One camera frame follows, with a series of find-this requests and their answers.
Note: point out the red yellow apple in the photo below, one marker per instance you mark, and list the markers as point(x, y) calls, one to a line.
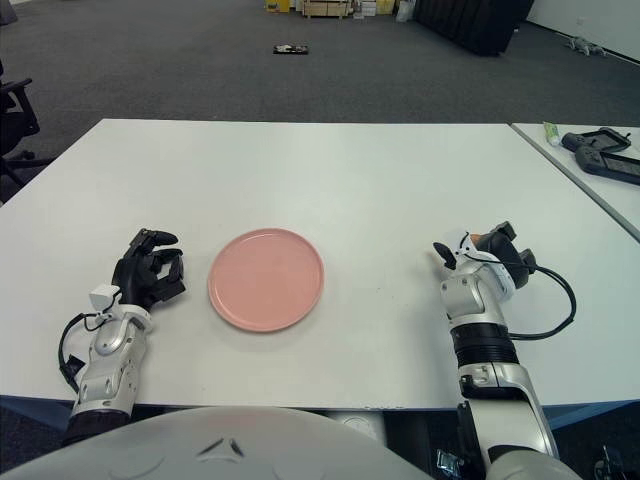
point(477, 234)

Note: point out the green white tube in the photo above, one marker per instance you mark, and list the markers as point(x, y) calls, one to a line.
point(552, 133)

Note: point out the black partition curtain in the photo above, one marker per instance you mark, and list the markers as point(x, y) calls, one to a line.
point(475, 25)

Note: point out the pink round plate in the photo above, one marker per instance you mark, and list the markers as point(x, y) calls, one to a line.
point(266, 280)

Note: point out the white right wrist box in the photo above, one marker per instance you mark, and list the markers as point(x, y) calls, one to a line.
point(468, 247)

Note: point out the black office chair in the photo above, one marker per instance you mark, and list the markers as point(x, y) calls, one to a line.
point(15, 110)

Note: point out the white plastic bag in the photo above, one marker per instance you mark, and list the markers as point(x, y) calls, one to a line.
point(406, 11)

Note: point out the yellow cardboard box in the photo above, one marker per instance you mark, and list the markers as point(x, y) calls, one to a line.
point(277, 5)

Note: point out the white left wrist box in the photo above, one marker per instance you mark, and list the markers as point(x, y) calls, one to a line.
point(103, 297)

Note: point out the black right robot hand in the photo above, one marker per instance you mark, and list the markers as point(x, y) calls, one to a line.
point(500, 247)

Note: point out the black handheld controller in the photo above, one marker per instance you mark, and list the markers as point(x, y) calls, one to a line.
point(574, 140)
point(592, 162)

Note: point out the grey robot dog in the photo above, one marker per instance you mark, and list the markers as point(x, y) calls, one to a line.
point(587, 47)

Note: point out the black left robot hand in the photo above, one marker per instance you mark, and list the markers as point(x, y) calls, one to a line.
point(137, 277)

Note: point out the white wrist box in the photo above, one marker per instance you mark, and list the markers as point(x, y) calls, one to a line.
point(468, 247)
point(103, 297)

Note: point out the wooden pallet crate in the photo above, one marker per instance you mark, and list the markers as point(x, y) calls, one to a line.
point(327, 9)

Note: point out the grey robot torso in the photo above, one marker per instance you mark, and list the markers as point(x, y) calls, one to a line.
point(125, 450)

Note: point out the flat black floor item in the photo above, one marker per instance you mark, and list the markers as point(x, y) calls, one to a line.
point(291, 49)

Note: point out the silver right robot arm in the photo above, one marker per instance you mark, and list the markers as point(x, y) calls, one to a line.
point(470, 300)

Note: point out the blue table frame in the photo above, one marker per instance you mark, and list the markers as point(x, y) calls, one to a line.
point(575, 415)

